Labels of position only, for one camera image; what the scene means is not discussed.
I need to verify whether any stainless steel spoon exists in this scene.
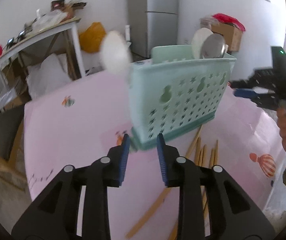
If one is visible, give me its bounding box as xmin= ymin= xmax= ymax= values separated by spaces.
xmin=200 ymin=33 xmax=226 ymax=59

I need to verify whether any wooden chopstick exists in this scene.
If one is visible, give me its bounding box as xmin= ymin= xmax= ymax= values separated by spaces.
xmin=202 ymin=189 xmax=209 ymax=228
xmin=126 ymin=125 xmax=203 ymax=239
xmin=199 ymin=145 xmax=207 ymax=167
xmin=194 ymin=137 xmax=201 ymax=165
xmin=209 ymin=140 xmax=219 ymax=168
xmin=168 ymin=221 xmax=178 ymax=240

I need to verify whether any white plastic rice spoon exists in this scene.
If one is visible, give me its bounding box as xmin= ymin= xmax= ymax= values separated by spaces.
xmin=191 ymin=28 xmax=213 ymax=59

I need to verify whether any mint green utensil caddy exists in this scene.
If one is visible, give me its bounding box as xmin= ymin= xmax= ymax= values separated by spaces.
xmin=128 ymin=45 xmax=236 ymax=150

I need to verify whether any cardboard box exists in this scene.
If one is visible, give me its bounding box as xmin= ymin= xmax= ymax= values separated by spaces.
xmin=211 ymin=23 xmax=243 ymax=52

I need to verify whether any wooden chair black seat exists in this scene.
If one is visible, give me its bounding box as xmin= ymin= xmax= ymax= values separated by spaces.
xmin=0 ymin=105 xmax=27 ymax=192

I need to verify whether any silver refrigerator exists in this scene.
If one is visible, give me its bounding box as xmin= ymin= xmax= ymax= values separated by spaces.
xmin=127 ymin=0 xmax=179 ymax=58

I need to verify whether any white sack under table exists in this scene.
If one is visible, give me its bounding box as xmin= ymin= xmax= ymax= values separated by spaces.
xmin=26 ymin=53 xmax=72 ymax=100

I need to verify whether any orange plastic bag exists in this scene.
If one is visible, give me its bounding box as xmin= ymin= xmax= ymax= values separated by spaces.
xmin=79 ymin=22 xmax=106 ymax=53

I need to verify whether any white side table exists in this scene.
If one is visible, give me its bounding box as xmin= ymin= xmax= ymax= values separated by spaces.
xmin=0 ymin=17 xmax=86 ymax=85

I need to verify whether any clutter on side table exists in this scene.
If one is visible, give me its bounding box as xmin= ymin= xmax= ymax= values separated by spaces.
xmin=5 ymin=0 xmax=87 ymax=50

